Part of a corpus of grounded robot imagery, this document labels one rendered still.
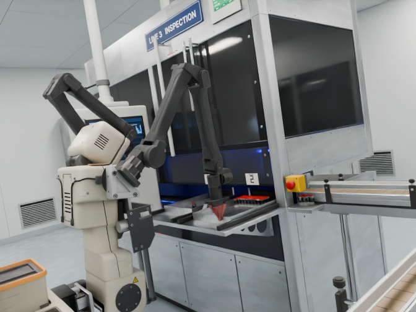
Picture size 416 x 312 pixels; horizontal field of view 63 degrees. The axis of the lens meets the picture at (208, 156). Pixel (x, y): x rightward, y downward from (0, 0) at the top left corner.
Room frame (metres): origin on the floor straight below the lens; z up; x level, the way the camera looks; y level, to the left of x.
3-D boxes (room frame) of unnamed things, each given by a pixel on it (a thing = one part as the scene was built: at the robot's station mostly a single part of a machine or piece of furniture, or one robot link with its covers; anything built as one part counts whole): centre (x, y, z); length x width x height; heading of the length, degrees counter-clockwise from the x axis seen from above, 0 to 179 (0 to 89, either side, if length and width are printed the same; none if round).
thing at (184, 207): (1.95, 0.08, 0.90); 0.34 x 0.26 x 0.04; 130
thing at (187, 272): (2.71, -0.05, 0.44); 2.06 x 1.00 x 0.88; 40
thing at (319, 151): (2.71, -0.05, 1.54); 2.06 x 1.00 x 1.11; 40
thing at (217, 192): (1.48, -0.01, 1.01); 0.10 x 0.07 x 0.07; 130
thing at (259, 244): (2.41, 0.34, 0.73); 1.98 x 0.01 x 0.25; 40
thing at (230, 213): (1.65, -0.10, 0.90); 0.34 x 0.26 x 0.04; 131
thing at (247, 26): (1.67, -0.28, 1.40); 0.04 x 0.01 x 0.80; 40
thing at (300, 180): (1.58, -0.39, 1.00); 0.08 x 0.07 x 0.07; 130
